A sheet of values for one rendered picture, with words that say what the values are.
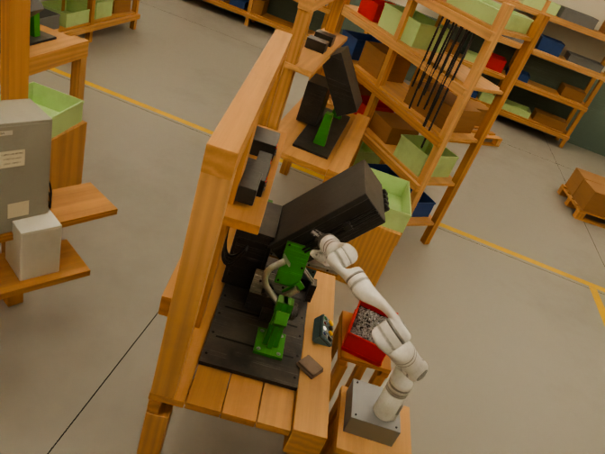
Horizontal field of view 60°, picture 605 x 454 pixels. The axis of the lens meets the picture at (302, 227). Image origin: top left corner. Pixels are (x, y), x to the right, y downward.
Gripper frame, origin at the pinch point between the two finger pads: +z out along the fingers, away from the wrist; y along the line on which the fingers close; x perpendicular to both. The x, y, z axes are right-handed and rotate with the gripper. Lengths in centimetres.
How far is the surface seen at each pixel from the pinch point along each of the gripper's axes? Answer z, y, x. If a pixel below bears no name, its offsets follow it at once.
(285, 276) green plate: 26.9, -8.6, 26.4
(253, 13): 888, 47, -223
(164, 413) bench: -8, 12, 91
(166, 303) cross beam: -17, 38, 49
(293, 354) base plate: 10, -27, 51
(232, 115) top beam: -32, 58, -17
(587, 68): 635, -461, -467
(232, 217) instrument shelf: -12.1, 35.5, 11.8
